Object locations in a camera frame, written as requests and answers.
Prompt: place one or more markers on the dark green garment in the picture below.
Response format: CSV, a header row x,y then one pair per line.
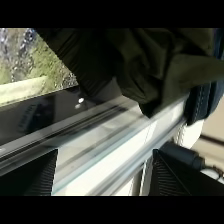
x,y
146,63

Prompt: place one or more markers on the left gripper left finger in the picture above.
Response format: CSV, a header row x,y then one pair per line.
x,y
31,176

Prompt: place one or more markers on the blue jeans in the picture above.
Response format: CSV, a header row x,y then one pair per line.
x,y
203,100

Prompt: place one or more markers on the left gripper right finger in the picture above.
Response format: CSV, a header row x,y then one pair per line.
x,y
173,178

